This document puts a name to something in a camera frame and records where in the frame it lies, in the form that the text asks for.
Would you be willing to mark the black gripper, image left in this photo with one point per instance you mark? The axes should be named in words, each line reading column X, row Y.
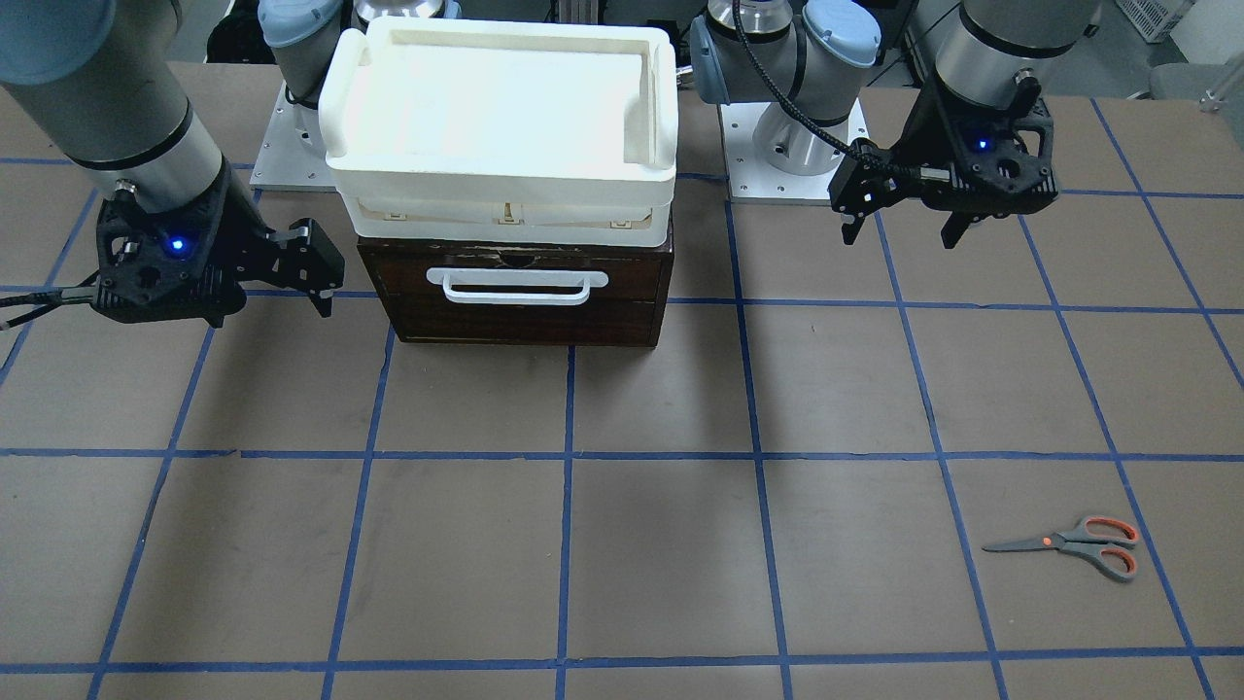
column 236, row 231

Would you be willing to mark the metal base plate, image left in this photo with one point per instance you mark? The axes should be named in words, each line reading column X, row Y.
column 292, row 156

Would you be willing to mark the dark wooden drawer cabinet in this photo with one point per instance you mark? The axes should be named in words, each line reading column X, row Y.
column 515, row 292

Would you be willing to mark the white plastic crate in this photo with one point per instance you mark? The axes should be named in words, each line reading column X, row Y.
column 496, row 131

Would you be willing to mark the grey orange-handled scissors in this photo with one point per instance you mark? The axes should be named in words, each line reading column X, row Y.
column 1105, row 542

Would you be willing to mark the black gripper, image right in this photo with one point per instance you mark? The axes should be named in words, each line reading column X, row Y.
column 921, row 136

